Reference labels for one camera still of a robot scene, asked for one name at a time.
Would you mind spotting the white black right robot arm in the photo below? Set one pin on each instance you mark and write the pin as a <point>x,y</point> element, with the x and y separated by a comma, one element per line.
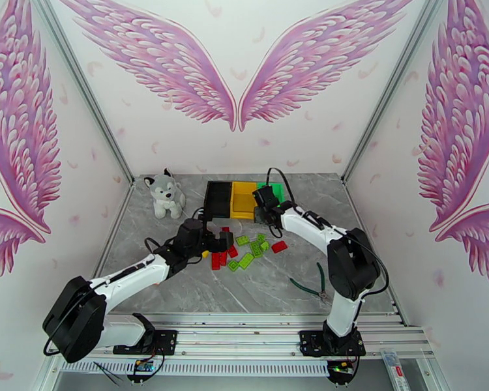
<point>309,233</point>

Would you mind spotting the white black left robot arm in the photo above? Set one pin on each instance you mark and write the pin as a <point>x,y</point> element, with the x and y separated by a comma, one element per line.
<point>126,278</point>

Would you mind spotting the green plastic bin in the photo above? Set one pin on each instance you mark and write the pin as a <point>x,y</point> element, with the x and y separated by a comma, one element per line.
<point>281,193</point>

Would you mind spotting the yellow plastic bin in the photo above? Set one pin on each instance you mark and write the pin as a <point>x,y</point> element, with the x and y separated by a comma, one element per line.
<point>242,198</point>

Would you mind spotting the black plastic bin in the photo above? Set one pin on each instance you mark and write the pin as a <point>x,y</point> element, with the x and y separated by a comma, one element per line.
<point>218,198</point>

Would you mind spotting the grey white husky plush toy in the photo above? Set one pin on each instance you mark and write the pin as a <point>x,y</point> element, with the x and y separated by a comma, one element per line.
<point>165,194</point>

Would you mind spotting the small green circuit board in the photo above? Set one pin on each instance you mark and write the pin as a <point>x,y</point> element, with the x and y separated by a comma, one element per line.
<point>144,366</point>
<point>340,366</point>

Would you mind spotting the black tweezers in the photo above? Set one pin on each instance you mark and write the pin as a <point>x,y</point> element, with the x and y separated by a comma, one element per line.
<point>108,371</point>

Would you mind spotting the clear labelled box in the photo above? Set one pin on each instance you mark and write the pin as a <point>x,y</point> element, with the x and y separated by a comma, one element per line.
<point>392,363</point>

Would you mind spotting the aluminium table edge rail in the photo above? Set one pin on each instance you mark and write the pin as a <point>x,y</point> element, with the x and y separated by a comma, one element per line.
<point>356,208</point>
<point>109,241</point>

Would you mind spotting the aluminium mounting rail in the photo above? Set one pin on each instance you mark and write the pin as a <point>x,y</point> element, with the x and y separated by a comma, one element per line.
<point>236,333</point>

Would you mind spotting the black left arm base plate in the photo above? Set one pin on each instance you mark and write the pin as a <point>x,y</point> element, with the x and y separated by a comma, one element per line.
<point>165,341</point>

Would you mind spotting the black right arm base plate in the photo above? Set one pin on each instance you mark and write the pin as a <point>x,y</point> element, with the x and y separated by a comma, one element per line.
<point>309,343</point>

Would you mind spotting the black board mounting bracket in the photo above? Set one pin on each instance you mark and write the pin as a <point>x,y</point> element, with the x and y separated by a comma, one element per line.
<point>140,377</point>
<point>341,379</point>

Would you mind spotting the aluminium corner post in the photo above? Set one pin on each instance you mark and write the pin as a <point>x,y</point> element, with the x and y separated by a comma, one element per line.
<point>85,88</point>
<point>393,88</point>

